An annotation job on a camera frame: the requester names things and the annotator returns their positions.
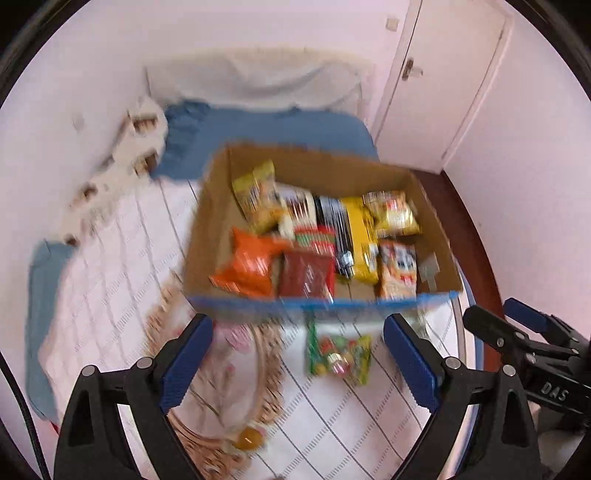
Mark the light blue cushion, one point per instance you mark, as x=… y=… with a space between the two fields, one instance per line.
x=41 y=323

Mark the plain orange snack packet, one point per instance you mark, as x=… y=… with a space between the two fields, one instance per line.
x=249 y=265

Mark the cardboard box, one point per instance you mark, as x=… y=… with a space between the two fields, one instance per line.
x=207 y=230

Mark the blue pillow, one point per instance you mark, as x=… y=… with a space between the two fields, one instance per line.
x=277 y=129

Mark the black snack packet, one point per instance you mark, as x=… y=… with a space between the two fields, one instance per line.
x=334 y=226

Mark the white diamond-pattern cloth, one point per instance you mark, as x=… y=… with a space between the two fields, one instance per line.
x=115 y=286

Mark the long yellow snack packet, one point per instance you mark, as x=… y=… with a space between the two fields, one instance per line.
x=360 y=235

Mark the orange jelly cup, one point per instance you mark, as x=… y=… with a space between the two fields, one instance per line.
x=249 y=438

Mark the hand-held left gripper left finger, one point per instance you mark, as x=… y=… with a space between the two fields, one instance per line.
x=189 y=360

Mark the white chocolate stick packet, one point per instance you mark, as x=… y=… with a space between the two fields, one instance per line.
x=298 y=205

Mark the yellow biscuit packet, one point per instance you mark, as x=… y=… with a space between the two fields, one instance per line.
x=258 y=194

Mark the green candy packet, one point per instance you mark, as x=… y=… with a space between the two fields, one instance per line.
x=339 y=357

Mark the white light switch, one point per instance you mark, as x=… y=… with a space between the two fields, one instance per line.
x=392 y=24

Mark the yellow panda snack packet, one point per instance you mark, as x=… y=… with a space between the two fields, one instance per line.
x=392 y=214

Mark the white door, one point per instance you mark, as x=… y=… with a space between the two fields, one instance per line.
x=443 y=83

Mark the dark red snack packet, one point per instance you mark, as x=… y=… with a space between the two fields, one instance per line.
x=304 y=274

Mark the long red snack packet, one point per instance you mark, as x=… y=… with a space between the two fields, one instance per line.
x=316 y=237

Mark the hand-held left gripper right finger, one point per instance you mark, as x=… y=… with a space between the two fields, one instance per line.
x=411 y=360

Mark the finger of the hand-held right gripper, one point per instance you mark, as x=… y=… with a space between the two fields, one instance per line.
x=482 y=323
x=524 y=313

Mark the cream pillow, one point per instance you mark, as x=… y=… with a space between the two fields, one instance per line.
x=351 y=62

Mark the orange panda snack packet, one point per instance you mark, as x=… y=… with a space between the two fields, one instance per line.
x=397 y=272

